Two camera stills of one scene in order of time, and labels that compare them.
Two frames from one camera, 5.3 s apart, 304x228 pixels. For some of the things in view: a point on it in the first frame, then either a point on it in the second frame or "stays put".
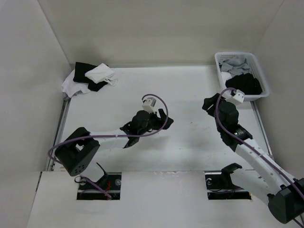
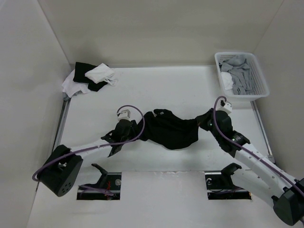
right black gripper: (208, 102) -> (202, 119)
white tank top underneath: (71, 88) stays put
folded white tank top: (102, 73) stays put
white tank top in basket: (225, 76) stays put
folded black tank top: (80, 69) stays put
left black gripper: (158, 121) -> (135, 130)
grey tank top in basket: (235, 66) stays put
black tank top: (246, 83) -> (161, 125)
